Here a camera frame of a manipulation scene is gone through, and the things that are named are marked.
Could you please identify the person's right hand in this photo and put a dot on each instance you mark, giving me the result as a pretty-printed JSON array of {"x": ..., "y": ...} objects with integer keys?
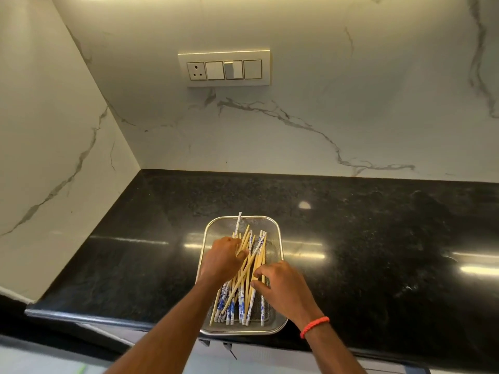
[{"x": 286, "y": 290}]

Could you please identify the person's left hand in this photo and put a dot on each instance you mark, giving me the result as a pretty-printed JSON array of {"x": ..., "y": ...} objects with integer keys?
[{"x": 220, "y": 262}]

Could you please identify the person's right thumb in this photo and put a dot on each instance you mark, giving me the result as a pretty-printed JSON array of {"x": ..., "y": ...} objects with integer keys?
[{"x": 260, "y": 288}]

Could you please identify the person's left thumb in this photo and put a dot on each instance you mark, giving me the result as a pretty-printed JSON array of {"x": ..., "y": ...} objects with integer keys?
[{"x": 242, "y": 255}]

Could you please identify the person's right forearm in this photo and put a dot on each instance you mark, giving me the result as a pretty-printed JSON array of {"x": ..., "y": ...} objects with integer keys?
[{"x": 335, "y": 354}]

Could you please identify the person's left forearm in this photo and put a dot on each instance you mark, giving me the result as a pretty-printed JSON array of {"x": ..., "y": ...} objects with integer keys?
[{"x": 171, "y": 334}]

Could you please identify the pile of blue-patterned bamboo chopsticks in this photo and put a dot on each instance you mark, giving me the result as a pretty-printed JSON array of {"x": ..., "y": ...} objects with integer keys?
[{"x": 241, "y": 299}]

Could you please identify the white cabinet front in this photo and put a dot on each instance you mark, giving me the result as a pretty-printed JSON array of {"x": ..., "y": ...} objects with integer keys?
[{"x": 46, "y": 358}]

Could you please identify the white wall switch panel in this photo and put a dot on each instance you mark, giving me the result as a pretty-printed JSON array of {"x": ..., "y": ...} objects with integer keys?
[{"x": 228, "y": 80}]

